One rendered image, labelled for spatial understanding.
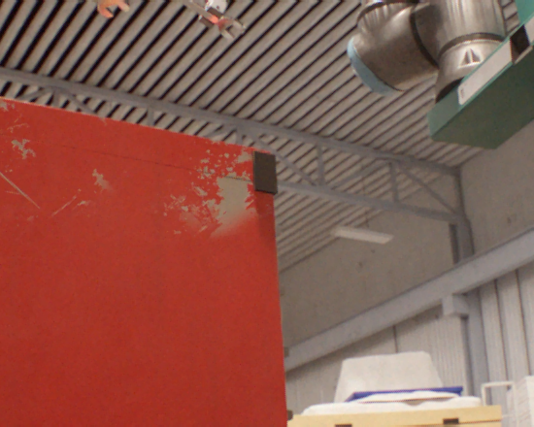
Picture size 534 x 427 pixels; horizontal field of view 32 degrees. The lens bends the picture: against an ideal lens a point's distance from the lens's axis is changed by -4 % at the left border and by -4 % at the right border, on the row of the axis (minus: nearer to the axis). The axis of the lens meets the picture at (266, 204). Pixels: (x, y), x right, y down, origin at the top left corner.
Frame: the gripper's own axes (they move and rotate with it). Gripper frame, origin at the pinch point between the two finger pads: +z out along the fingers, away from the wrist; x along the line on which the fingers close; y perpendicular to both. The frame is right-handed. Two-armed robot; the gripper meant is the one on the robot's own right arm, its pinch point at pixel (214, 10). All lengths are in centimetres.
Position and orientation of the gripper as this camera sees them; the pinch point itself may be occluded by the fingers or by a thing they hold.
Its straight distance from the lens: 162.7
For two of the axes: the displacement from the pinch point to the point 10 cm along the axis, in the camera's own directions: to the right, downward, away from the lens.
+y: 8.3, 4.9, 2.6
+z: -2.4, 7.4, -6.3
